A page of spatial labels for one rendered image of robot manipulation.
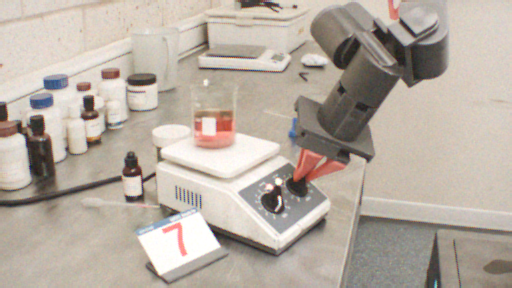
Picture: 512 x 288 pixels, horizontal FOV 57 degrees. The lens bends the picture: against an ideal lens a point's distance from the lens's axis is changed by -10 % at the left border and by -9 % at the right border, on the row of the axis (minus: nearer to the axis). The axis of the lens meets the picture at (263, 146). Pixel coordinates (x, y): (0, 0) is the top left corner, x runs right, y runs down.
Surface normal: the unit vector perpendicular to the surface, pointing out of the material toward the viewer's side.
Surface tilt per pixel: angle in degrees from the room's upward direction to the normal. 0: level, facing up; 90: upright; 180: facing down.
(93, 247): 0
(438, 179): 90
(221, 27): 93
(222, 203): 90
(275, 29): 93
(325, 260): 0
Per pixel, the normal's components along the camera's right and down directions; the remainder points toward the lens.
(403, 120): -0.25, 0.35
